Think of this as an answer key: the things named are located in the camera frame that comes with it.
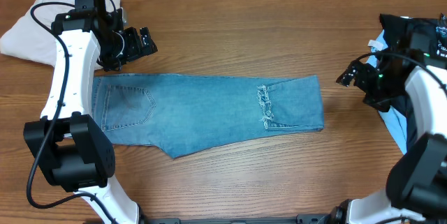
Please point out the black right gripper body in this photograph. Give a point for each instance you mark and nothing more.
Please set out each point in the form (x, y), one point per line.
(379, 86)

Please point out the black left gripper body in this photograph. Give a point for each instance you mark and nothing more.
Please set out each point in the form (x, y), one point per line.
(126, 47)

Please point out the blue denim jeans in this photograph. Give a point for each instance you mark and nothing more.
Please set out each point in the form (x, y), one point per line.
(185, 114)

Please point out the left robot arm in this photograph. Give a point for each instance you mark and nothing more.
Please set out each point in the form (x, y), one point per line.
(68, 146)

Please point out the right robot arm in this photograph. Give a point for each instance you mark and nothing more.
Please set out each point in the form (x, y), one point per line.
(411, 65)

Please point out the light blue garment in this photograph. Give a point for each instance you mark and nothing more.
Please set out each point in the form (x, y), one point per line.
(395, 121)

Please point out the black printed t-shirt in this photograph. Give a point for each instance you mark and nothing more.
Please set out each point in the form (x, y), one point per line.
(429, 35)

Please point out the folded beige trousers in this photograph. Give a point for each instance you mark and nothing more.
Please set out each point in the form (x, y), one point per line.
(29, 41)

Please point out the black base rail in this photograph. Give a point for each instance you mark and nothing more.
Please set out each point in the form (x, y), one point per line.
(299, 219)

